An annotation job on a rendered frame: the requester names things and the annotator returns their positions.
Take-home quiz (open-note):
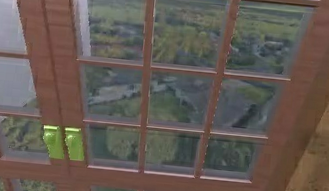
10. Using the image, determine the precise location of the brown wooden glazed door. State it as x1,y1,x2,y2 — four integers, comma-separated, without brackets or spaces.
0,0,82,191
17,0,329,191

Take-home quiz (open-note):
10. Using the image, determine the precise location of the green door handle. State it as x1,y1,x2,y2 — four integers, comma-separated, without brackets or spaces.
40,124,69,160
61,126,88,162

